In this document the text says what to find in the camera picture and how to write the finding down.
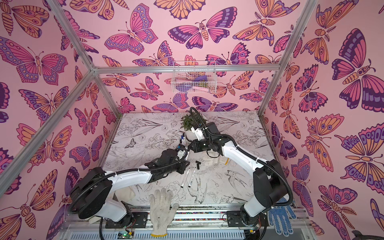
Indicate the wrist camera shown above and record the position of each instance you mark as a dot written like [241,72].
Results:
[199,133]
[182,152]

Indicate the white glove front edge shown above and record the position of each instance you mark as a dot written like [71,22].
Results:
[161,212]

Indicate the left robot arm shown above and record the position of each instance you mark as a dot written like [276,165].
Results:
[93,195]

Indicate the white potted green plant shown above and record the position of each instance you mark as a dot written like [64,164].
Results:
[188,121]

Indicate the white glove on table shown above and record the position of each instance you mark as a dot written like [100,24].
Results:
[219,160]

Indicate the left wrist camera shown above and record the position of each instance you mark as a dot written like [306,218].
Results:
[182,152]

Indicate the blue dotted glove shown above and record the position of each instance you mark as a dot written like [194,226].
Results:
[280,219]

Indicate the white wire wall basket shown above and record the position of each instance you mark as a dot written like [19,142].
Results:
[195,77]

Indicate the small circuit board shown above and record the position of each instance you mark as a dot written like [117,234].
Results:
[125,235]

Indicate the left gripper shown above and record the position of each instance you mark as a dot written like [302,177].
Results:
[182,165]

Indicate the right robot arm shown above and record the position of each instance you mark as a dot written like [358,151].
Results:
[270,186]

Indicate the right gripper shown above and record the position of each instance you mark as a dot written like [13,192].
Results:
[193,146]

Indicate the white marker cluster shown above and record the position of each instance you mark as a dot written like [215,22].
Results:
[185,178]
[192,178]

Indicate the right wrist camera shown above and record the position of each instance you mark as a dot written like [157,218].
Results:
[199,133]

